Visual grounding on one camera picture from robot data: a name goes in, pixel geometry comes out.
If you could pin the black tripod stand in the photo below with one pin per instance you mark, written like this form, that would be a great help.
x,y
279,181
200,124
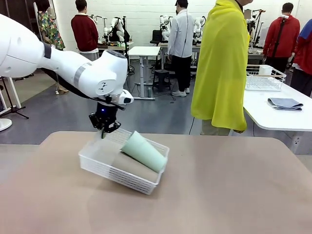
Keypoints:
x,y
15,110

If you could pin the white height adjustable desk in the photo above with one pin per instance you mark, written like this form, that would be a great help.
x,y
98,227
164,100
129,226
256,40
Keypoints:
x,y
143,50

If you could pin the person in red blue jacket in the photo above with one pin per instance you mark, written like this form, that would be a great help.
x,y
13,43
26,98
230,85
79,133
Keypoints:
x,y
304,53

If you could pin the large white rounded table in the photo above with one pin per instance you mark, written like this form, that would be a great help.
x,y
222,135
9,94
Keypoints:
x,y
273,117

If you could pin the blue grey cloth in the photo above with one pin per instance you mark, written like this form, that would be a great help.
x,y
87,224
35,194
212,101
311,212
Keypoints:
x,y
285,104

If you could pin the small white frame table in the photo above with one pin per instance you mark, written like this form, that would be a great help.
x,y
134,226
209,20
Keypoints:
x,y
14,93

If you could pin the person in floral shirt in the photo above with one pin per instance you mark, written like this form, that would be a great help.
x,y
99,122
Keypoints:
x,y
50,24

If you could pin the grey work desk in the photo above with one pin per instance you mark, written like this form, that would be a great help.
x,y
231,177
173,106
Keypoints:
x,y
163,47

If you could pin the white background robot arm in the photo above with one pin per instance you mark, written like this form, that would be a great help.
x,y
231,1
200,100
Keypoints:
x,y
198,24
114,24
162,20

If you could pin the person in red cardigan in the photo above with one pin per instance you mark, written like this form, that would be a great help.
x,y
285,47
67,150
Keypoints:
x,y
84,31

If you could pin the wooden top work desk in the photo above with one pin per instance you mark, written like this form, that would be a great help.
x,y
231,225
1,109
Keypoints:
x,y
117,47

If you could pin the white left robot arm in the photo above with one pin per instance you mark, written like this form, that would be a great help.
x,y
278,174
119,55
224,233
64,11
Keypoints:
x,y
61,63

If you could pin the light green plastic cup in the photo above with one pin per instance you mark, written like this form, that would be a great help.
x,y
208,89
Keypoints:
x,y
143,151

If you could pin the person's right hand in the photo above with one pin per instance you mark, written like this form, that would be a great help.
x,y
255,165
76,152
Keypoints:
x,y
239,131

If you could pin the wooden top long table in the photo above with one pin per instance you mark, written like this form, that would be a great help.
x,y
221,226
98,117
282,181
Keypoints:
x,y
256,52

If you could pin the black office chair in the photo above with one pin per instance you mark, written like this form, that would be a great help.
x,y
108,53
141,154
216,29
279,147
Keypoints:
x,y
156,36

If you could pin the person in yellow shirt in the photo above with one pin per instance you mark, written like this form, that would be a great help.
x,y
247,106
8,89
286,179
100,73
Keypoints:
x,y
219,61

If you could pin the white perforated plastic basket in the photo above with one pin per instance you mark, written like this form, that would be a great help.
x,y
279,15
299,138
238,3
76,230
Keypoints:
x,y
126,180

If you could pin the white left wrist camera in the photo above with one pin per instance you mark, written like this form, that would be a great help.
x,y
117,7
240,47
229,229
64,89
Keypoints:
x,y
126,97

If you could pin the white cup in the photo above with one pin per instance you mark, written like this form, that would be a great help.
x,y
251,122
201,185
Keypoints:
x,y
265,70

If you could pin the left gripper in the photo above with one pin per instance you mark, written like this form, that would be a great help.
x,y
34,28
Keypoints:
x,y
106,112

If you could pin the person in white shirt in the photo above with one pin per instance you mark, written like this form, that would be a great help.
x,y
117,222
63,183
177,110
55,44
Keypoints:
x,y
180,36

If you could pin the grey bottle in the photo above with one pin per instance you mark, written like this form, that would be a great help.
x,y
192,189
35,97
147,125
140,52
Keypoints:
x,y
149,92

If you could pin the black stool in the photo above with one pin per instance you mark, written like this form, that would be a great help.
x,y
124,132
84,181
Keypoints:
x,y
162,72

